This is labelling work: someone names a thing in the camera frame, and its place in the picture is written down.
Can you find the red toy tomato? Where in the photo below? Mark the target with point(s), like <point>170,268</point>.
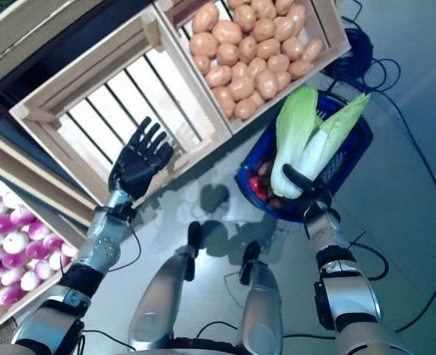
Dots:
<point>255,182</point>

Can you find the light wooden slatted crate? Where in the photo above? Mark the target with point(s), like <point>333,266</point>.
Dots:
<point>236,125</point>
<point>77,74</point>
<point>37,292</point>

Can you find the tan toy potato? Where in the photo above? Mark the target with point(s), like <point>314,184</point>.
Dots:
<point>264,29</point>
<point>245,109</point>
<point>256,99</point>
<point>256,66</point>
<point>300,68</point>
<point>240,70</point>
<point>266,168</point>
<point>202,63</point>
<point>227,53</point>
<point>266,83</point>
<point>297,18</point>
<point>312,49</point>
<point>284,27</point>
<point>283,5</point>
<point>247,49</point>
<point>292,48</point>
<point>205,17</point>
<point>203,44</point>
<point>242,88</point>
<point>227,32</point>
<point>282,80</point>
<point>268,48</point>
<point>218,75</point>
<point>244,17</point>
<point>263,8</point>
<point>223,100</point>
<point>278,63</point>

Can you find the green white napa cabbage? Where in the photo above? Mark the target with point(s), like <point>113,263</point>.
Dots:
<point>292,148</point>
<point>336,133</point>

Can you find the large light wooden crate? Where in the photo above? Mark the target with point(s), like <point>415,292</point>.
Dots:
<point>55,33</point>

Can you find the dark robot waist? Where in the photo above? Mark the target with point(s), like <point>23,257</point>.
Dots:
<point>196,347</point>

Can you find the wooden display shelf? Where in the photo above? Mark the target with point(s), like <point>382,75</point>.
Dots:
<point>37,174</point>

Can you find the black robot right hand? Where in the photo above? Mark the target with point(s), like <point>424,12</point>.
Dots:
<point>317,199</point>

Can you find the silver robot right leg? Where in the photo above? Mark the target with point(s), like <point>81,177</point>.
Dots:
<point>262,307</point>

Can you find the brown woven round mat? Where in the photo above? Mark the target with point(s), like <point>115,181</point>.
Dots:
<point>0,334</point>

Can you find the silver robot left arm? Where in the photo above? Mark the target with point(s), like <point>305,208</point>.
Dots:
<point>99,244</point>

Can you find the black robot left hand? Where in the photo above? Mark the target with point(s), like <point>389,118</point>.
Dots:
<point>140,162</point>

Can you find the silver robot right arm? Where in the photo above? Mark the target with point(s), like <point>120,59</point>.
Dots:
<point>354,303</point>

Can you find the blue plastic shopping basket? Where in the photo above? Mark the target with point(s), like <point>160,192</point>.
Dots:
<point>351,148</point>

